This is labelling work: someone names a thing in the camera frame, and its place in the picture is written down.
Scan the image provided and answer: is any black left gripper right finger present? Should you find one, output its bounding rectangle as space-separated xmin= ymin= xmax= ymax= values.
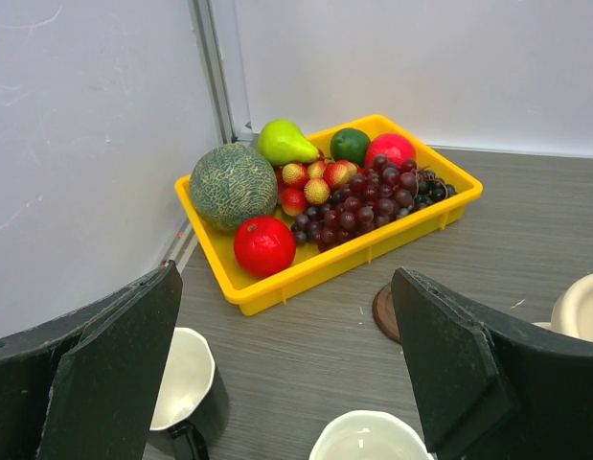
xmin=391 ymin=267 xmax=593 ymax=459

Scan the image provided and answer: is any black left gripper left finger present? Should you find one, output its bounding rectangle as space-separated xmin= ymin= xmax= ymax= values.
xmin=0 ymin=261 xmax=183 ymax=459

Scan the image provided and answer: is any cream three-tier cake stand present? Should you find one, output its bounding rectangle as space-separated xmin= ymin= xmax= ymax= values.
xmin=534 ymin=273 xmax=593 ymax=342

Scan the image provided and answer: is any black white mug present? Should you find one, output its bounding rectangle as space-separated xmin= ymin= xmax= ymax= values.
xmin=149 ymin=327 xmax=230 ymax=459

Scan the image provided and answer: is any brown round coaster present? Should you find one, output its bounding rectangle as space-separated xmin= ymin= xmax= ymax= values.
xmin=372 ymin=284 xmax=401 ymax=344

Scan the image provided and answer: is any blue white mug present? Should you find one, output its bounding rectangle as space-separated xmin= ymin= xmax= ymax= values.
xmin=308 ymin=410 xmax=433 ymax=460

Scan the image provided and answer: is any yellow plastic fruit bin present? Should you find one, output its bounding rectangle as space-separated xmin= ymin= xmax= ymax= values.
xmin=174 ymin=114 xmax=483 ymax=316

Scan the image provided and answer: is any purple grape bunch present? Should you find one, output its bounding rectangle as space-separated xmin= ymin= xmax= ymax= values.
xmin=290 ymin=154 xmax=458 ymax=252

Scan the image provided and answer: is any red apple front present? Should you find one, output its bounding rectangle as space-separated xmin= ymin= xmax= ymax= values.
xmin=233 ymin=216 xmax=296 ymax=278

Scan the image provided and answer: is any red apple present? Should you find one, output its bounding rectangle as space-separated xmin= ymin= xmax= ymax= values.
xmin=233 ymin=216 xmax=296 ymax=278
xmin=365 ymin=132 xmax=416 ymax=167

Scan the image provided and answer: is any green melon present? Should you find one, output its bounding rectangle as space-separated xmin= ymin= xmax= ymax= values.
xmin=189 ymin=144 xmax=278 ymax=232

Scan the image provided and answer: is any red apple back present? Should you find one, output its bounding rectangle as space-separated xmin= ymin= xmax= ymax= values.
xmin=365 ymin=132 xmax=416 ymax=167

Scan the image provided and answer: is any green lime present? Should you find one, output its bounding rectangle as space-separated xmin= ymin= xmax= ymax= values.
xmin=330 ymin=127 xmax=371 ymax=167

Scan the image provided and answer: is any red yellow cherries cluster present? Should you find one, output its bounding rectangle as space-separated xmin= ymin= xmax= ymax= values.
xmin=274 ymin=159 xmax=360 ymax=217

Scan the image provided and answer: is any green pear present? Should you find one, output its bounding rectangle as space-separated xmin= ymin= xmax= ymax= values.
xmin=257 ymin=119 xmax=319 ymax=166

